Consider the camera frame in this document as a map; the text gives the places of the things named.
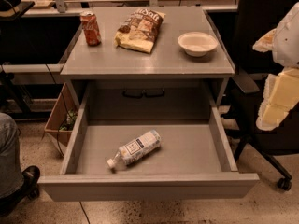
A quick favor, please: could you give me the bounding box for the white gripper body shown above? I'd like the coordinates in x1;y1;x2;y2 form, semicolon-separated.
272;3;299;68

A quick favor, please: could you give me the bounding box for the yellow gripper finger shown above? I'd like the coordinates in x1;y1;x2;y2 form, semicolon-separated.
252;29;276;53
256;68;299;131

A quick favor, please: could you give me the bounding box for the clear plastic water bottle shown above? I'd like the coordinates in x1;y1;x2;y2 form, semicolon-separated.
107;130;161;170

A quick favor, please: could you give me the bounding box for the grey cabinet with counter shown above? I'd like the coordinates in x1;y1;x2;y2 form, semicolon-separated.
62;7;235;124

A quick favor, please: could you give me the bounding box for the open grey top drawer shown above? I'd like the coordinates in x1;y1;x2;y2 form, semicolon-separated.
39;82;259;202

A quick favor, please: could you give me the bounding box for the black office chair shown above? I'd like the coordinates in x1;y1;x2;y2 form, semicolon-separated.
224;0;299;191

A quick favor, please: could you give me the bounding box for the white paper bowl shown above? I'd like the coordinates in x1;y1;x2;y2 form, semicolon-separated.
178;32;219;57

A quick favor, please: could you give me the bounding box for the brown chip bag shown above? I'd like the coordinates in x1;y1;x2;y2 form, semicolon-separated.
114;8;165;54

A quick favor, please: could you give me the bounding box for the red soda can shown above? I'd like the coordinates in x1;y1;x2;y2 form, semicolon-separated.
80;11;101;46

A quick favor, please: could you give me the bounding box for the cardboard box on floor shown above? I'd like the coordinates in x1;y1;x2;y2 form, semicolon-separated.
44;83;78;147

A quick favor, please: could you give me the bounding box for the black shoe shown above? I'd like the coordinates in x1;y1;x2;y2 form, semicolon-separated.
0;165;40;217

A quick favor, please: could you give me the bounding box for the person leg in jeans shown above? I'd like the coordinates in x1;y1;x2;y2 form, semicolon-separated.
0;113;24;198

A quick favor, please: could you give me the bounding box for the black drawer handle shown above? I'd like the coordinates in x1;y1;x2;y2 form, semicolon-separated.
122;89;165;99

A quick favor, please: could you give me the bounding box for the black cable on floor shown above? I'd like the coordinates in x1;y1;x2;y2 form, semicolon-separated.
43;63;92;224

